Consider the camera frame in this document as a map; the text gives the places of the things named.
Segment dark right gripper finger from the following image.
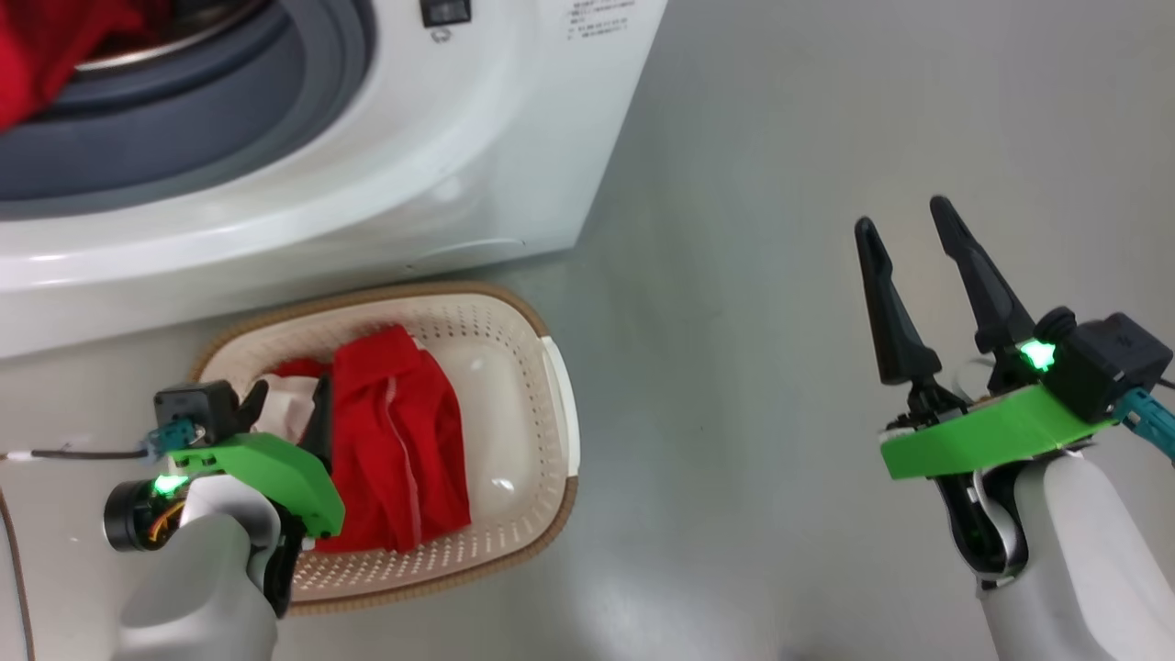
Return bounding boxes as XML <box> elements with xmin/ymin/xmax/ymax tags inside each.
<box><xmin>854</xmin><ymin>217</ymin><xmax>942</xmax><ymax>387</ymax></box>
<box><xmin>929</xmin><ymin>196</ymin><xmax>1038</xmax><ymax>354</ymax></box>

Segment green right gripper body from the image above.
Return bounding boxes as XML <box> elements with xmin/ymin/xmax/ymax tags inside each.
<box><xmin>879</xmin><ymin>340</ymin><xmax>1116</xmax><ymax>483</ymax></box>

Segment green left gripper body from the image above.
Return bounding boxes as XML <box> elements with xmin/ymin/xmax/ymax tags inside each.
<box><xmin>170</xmin><ymin>433</ymin><xmax>345</xmax><ymax>614</ymax></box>

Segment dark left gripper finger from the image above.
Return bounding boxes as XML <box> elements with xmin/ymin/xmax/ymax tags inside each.
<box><xmin>237</xmin><ymin>378</ymin><xmax>272</xmax><ymax>432</ymax></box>
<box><xmin>303</xmin><ymin>375</ymin><xmax>334</xmax><ymax>460</ymax></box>

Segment red shorts white stripes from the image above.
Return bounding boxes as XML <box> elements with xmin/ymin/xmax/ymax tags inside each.
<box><xmin>252</xmin><ymin>324</ymin><xmax>474</xmax><ymax>555</ymax></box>

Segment red garment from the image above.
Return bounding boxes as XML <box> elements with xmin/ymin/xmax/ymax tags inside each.
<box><xmin>0</xmin><ymin>0</ymin><xmax>175</xmax><ymax>131</ymax></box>

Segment cream laundry basket brown rim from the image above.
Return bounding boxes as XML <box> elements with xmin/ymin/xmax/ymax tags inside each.
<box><xmin>188</xmin><ymin>280</ymin><xmax>581</xmax><ymax>616</ymax></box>

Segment white front-load washing machine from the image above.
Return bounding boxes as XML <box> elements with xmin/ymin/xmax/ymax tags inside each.
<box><xmin>0</xmin><ymin>0</ymin><xmax>669</xmax><ymax>359</ymax></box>

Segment teal left camera connector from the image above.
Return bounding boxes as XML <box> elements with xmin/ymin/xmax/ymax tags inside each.
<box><xmin>150</xmin><ymin>420</ymin><xmax>198</xmax><ymax>457</ymax></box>

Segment teal camera connector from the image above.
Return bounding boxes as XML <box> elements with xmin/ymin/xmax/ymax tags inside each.
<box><xmin>1115</xmin><ymin>387</ymin><xmax>1175</xmax><ymax>460</ymax></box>
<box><xmin>150</xmin><ymin>420</ymin><xmax>198</xmax><ymax>457</ymax></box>

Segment teal right camera connector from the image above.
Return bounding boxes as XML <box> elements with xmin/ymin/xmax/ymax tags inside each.
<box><xmin>1115</xmin><ymin>387</ymin><xmax>1175</xmax><ymax>460</ymax></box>

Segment black left camera cable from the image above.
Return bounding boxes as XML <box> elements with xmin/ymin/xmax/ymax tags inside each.
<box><xmin>0</xmin><ymin>446</ymin><xmax>157</xmax><ymax>462</ymax></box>

